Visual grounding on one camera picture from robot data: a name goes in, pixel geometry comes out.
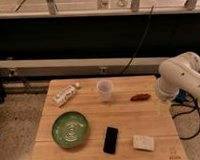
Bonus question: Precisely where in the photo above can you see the white sponge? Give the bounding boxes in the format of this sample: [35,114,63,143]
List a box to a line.
[132,135,155,151]

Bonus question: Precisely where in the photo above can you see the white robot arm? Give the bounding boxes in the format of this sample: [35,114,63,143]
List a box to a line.
[155,51,200,115]

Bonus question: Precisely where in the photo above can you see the white ceramic cup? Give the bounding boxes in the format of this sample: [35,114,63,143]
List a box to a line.
[97,79,114,101]

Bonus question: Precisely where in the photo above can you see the blue plug box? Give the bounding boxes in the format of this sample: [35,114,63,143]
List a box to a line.
[174,90,186,103]

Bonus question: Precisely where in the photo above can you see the red sausage toy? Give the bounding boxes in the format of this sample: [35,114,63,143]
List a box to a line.
[130,93,151,101]

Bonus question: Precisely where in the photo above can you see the black smartphone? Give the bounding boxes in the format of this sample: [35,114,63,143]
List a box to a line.
[103,127,119,154]

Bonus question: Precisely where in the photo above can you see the green plate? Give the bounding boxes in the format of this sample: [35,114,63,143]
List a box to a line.
[51,111,89,149]

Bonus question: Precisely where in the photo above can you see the black cable on wall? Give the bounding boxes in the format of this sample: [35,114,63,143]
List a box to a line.
[115,5,158,76]

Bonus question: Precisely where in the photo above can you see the grey wall rail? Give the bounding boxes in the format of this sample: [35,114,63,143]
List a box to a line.
[0,57,168,78]

